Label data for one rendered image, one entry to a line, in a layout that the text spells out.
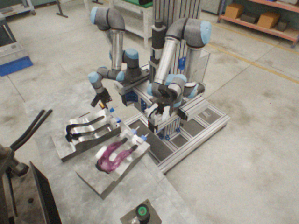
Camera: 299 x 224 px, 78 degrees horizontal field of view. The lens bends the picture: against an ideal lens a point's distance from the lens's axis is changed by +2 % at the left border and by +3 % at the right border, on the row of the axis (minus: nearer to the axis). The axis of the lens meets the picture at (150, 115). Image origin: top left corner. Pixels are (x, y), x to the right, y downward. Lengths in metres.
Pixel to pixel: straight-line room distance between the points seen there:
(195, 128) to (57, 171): 1.65
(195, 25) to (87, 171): 1.12
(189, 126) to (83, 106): 1.33
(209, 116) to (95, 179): 1.79
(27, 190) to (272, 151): 2.66
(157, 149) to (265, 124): 1.69
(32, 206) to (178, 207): 0.95
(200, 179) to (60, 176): 1.50
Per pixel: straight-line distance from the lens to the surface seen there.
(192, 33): 1.13
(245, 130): 2.94
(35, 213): 1.52
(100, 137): 1.53
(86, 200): 1.40
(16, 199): 1.62
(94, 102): 1.51
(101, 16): 1.44
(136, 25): 4.95
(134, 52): 1.71
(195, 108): 1.63
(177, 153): 2.17
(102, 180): 1.30
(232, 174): 2.48
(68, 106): 1.98
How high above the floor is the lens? 2.08
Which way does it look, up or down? 48 degrees down
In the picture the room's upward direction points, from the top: straight up
